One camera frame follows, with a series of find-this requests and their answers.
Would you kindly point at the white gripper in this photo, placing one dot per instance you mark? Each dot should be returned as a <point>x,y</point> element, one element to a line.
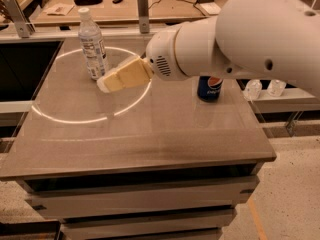
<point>160,55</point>

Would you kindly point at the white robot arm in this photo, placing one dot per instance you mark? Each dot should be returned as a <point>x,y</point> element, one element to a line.
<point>248,39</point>

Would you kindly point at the clear plastic water bottle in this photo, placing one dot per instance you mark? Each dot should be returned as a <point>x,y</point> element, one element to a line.
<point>92,44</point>

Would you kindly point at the left clear sanitizer bottle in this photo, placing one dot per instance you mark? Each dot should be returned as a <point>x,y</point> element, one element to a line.
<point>252,89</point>

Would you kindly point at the clear sanitizer bottle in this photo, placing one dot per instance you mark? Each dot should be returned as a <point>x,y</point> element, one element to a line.
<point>276,88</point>
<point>252,89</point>

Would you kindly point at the right clear sanitizer bottle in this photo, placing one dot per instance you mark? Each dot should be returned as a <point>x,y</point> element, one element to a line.
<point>276,88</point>

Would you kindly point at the small black remote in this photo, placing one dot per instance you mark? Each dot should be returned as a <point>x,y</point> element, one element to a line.
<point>116,1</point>

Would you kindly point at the blue pepsi can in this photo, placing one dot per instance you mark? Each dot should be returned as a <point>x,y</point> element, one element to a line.
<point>209,88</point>

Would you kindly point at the black object on desk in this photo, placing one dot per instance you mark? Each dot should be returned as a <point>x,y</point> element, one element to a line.
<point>87,2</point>

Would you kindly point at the white paper sheet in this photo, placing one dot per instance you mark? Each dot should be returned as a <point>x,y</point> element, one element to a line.
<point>211,8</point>

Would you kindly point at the brown paper envelope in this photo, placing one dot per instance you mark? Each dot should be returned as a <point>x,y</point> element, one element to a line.
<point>59,9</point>

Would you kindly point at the grey drawer cabinet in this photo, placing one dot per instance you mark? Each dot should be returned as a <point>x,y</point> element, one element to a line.
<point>178,204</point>

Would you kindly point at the middle metal bracket post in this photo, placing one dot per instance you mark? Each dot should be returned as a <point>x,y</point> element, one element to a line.
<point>143,16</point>

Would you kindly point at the metal bracket post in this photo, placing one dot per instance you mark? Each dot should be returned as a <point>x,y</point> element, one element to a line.
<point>13,12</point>
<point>143,16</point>

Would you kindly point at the left metal bracket post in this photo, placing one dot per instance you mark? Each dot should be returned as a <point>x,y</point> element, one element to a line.
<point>13,12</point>

